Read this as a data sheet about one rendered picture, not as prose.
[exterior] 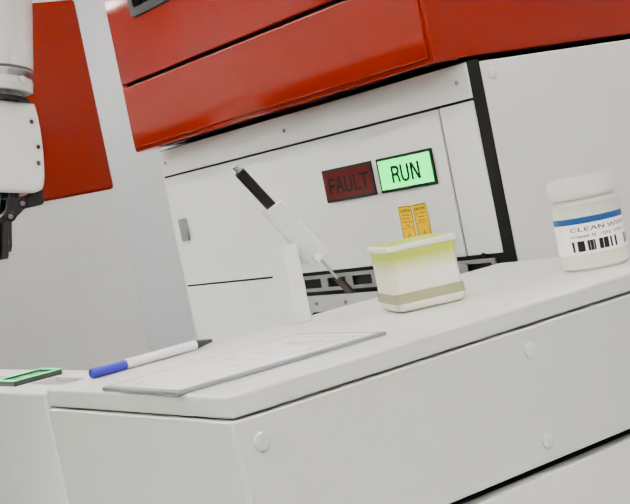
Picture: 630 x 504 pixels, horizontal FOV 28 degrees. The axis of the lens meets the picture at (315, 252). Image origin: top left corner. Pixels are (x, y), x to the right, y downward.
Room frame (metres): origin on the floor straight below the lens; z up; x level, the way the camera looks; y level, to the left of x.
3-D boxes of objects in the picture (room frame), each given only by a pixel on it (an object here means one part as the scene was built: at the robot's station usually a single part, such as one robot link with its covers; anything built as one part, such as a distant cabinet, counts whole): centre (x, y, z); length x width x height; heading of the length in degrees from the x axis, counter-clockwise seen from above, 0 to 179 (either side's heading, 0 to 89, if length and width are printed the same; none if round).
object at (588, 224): (1.31, -0.29, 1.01); 0.07 x 0.07 x 0.10
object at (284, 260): (1.36, 0.02, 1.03); 0.06 x 0.04 x 0.13; 125
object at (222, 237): (1.91, 0.00, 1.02); 0.82 x 0.03 x 0.40; 35
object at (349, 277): (1.75, -0.10, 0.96); 0.44 x 0.01 x 0.02; 35
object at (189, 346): (1.25, 0.18, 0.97); 0.14 x 0.01 x 0.01; 126
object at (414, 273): (1.27, -0.10, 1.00); 0.07 x 0.07 x 0.07; 12
